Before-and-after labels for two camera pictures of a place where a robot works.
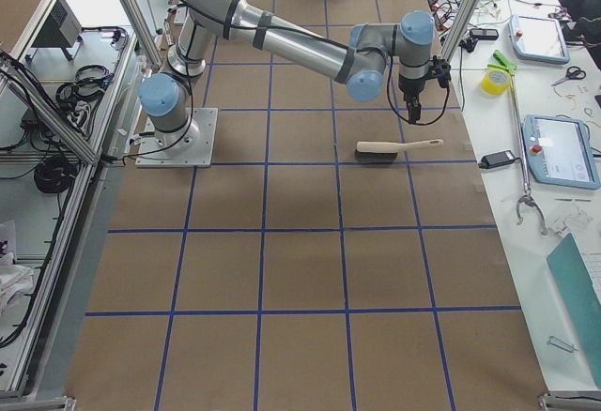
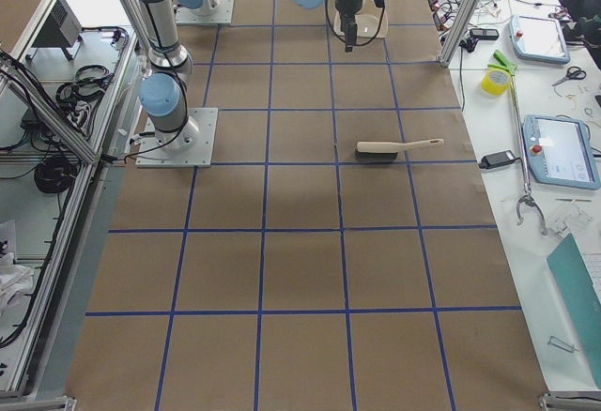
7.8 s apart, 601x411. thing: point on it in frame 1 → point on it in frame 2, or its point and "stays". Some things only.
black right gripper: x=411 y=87 → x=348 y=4
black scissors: x=573 y=71 stays
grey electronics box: x=62 y=29 stays
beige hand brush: x=383 y=152 stays
